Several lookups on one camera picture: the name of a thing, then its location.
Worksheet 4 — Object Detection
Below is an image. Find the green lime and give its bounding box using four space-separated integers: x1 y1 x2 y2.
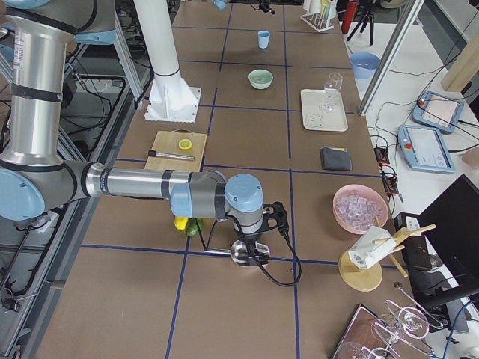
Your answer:
185 218 204 237

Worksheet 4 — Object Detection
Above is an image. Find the near teach pendant tablet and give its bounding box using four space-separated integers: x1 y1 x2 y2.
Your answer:
397 125 455 174

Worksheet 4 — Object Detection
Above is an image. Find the wooden cutting board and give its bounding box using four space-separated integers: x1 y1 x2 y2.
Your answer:
144 130 207 172

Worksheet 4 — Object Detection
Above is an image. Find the clear wine glass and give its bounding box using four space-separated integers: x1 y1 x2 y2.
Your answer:
320 72 343 113

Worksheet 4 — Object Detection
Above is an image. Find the blue bowl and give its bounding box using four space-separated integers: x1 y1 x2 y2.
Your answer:
350 52 381 79

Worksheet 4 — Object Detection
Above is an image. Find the half lemon slice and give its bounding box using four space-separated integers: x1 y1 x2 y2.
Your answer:
178 138 193 150

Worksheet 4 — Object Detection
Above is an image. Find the black power strip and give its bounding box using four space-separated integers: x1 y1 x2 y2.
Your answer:
373 145 403 202

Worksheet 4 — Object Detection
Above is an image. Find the black monitor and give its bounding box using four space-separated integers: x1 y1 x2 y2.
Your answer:
405 174 479 311

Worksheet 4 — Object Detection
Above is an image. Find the black tripod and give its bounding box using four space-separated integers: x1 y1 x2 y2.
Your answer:
346 0 375 46

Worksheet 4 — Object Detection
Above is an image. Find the green ceramic bowl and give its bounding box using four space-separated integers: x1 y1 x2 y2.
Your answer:
248 69 274 90

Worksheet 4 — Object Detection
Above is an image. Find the white wire cup rack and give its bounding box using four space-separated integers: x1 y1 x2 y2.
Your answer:
300 0 336 33

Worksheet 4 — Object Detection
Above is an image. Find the aluminium frame post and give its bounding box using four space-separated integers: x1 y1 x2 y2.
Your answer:
359 0 424 116

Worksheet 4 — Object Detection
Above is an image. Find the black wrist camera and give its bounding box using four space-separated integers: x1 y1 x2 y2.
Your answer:
258 0 275 15

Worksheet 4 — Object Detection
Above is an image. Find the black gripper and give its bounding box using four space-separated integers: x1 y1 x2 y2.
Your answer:
239 233 261 258

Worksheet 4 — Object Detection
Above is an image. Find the red cylinder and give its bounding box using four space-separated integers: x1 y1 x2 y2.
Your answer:
341 0 359 34

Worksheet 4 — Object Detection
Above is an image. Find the white paper box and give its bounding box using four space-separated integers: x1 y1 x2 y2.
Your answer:
347 226 396 270

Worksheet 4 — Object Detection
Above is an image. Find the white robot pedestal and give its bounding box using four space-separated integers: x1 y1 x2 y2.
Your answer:
135 1 201 123

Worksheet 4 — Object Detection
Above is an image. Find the grey folded cloth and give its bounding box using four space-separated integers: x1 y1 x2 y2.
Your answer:
320 147 352 171

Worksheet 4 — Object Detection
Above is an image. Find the teach pendant tablet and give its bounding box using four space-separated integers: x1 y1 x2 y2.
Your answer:
412 90 464 134
397 125 455 174

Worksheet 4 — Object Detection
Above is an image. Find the far teach pendant tablet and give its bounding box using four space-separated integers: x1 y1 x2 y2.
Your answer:
412 90 464 134

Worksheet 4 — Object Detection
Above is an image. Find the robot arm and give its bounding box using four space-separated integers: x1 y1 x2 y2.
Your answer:
213 0 230 11
1 1 269 266

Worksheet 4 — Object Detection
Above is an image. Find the cream bear tray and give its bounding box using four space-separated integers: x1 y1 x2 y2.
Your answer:
300 89 348 132

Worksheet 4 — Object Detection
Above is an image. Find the metal ice scoop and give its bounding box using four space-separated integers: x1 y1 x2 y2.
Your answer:
204 239 270 267

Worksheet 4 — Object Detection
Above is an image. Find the pink bowl of ice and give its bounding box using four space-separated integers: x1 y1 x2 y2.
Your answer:
332 184 389 234

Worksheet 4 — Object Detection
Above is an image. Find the light blue plastic cup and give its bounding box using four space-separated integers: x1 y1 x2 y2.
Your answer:
257 31 270 49

